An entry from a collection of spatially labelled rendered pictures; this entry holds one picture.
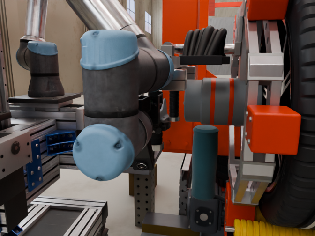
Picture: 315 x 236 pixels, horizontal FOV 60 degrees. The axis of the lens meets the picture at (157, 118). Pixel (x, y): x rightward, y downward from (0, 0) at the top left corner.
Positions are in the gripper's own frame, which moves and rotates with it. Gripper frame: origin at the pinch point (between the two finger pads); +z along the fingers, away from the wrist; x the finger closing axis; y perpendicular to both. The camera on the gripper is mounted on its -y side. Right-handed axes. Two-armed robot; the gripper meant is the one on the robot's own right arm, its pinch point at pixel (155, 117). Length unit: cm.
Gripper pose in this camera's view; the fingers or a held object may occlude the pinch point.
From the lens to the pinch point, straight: 68.2
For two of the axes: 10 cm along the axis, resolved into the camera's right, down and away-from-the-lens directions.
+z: 2.0, -2.0, 9.6
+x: -9.8, -0.4, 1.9
